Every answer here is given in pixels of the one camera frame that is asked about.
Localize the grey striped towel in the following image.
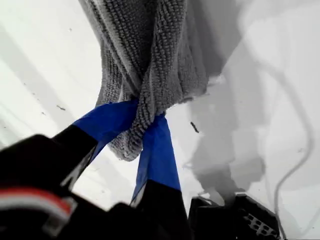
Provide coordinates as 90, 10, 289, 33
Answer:
77, 0, 210, 163

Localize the black ribbed plastic clamp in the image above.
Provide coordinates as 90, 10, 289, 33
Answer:
188, 193, 282, 240

